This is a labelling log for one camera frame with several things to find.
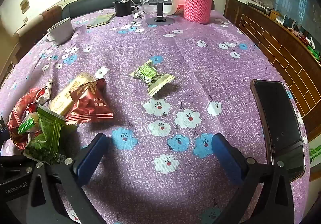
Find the black smartphone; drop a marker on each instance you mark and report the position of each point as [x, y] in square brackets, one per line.
[278, 123]

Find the purple floral tablecloth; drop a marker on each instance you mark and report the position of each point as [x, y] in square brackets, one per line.
[175, 51]

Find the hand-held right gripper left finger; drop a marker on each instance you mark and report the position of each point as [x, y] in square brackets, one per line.
[90, 156]

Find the brown armchair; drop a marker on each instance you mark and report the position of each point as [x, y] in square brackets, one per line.
[37, 23]

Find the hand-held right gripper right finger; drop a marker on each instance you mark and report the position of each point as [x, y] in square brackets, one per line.
[225, 161]

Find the white and red tub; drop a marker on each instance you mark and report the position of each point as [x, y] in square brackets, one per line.
[176, 3]

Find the white and red snack packet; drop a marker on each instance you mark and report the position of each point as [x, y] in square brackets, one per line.
[47, 91]

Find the dark red snack packet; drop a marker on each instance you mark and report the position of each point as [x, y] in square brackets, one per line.
[90, 103]

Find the wooden glass-door cabinet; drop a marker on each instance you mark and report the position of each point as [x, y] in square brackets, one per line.
[275, 33]

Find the bunch of keys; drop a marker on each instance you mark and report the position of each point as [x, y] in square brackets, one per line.
[137, 15]

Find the small green-edged candy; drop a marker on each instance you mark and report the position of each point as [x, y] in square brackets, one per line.
[26, 123]

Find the gold snack packet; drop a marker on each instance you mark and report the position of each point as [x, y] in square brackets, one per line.
[64, 100]

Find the gold wall plaque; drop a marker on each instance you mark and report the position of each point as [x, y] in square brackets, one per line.
[24, 5]

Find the black container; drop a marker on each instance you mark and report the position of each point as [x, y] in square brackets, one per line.
[123, 8]

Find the green bamboo wall sticker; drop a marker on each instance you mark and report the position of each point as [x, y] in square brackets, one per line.
[315, 155]

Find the pale green snack packet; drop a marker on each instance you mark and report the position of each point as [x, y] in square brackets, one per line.
[150, 76]

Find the black leather sofa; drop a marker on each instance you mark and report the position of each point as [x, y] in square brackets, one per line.
[100, 1]

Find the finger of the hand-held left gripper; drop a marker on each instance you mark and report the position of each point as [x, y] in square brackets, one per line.
[2, 133]

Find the white cup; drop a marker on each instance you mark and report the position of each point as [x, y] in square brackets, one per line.
[61, 29]

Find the bright red candy packet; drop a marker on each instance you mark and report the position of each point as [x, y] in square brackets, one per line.
[18, 113]

